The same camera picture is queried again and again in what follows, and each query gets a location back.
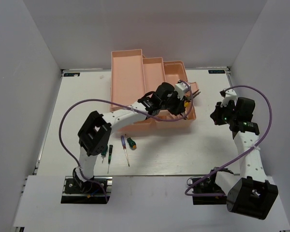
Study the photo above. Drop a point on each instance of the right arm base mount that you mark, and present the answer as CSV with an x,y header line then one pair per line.
x,y
205,187

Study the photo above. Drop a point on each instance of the blue red long screwdriver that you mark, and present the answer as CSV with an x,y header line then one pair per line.
x,y
124,148

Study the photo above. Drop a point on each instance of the left table corner label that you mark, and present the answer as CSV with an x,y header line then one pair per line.
x,y
71,74

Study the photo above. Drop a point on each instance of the table corner label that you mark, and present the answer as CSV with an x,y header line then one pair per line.
x,y
216,71
71,74

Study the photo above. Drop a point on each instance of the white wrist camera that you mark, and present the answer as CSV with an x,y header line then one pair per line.
x,y
228,95
182,88

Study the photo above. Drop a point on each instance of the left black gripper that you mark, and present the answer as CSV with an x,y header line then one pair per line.
x,y
180,108

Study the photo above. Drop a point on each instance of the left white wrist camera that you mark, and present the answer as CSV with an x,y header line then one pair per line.
x,y
182,88

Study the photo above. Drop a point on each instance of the right table corner label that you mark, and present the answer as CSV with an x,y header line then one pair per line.
x,y
216,71

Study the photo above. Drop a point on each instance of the yellow combination pliers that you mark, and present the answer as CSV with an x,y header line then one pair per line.
x,y
187,104

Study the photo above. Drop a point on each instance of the green orange stubby screwdriver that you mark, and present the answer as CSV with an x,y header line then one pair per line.
x,y
132,143

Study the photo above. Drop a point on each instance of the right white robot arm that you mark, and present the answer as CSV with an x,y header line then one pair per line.
x,y
251,194

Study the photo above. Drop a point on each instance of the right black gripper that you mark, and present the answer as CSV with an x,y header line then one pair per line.
x,y
216,115

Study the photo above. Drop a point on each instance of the pink plastic toolbox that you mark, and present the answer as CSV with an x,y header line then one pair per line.
x,y
133,75

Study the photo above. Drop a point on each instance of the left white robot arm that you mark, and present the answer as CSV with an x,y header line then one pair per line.
x,y
95,132

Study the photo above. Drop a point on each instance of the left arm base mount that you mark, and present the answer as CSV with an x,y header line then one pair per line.
x,y
92,193

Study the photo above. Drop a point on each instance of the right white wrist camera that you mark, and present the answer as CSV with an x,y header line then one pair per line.
x,y
228,95

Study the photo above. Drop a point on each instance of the thin green precision screwdriver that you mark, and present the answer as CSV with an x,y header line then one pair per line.
x,y
110,150

